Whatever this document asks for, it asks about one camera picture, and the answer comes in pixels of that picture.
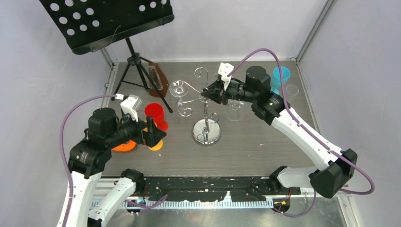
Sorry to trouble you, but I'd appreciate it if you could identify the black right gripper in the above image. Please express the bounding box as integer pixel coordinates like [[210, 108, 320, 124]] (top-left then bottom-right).
[[201, 78, 257, 106]]

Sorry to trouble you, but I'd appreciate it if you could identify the yellow wine glass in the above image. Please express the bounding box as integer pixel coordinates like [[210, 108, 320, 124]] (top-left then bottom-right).
[[148, 140, 163, 151]]

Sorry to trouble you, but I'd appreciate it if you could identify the red wine glass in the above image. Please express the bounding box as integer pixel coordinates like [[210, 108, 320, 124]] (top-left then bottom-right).
[[144, 103, 168, 131]]

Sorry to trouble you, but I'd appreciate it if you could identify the chrome wine glass rack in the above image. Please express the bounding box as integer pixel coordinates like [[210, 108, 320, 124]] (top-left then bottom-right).
[[183, 80, 221, 146]]

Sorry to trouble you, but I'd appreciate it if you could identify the blue wine glass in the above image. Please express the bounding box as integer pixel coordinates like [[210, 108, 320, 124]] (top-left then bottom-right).
[[270, 67, 291, 95]]

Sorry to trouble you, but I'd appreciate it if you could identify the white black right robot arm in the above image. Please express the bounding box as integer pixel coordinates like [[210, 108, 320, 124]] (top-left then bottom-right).
[[201, 63, 357, 198]]

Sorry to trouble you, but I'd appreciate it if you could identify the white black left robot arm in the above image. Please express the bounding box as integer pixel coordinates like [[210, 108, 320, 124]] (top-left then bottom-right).
[[58, 107, 166, 227]]

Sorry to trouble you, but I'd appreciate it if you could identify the clear ribbed wine glass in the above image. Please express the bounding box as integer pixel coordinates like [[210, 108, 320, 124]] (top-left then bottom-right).
[[226, 99, 244, 122]]

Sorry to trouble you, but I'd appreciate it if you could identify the orange curved toy tube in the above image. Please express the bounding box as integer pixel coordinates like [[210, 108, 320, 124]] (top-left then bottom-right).
[[112, 140, 137, 153]]

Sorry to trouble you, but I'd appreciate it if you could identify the brown wooden metronome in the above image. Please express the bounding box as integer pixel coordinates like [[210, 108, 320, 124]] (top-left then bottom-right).
[[148, 62, 169, 97]]

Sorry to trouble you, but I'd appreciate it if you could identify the black music stand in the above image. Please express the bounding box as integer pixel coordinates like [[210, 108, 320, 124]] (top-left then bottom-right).
[[40, 0, 174, 104]]

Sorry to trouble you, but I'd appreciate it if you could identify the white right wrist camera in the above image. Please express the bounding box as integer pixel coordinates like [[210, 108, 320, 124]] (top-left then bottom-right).
[[218, 62, 234, 91]]

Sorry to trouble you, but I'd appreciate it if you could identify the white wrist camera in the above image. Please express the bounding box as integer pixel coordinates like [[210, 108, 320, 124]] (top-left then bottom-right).
[[115, 94, 143, 122], [218, 62, 234, 91]]

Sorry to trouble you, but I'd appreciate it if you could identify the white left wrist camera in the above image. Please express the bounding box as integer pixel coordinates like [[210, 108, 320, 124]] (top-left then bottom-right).
[[115, 94, 143, 122]]

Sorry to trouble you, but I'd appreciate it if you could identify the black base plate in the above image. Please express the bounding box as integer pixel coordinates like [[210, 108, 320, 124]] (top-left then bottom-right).
[[132, 176, 301, 202]]

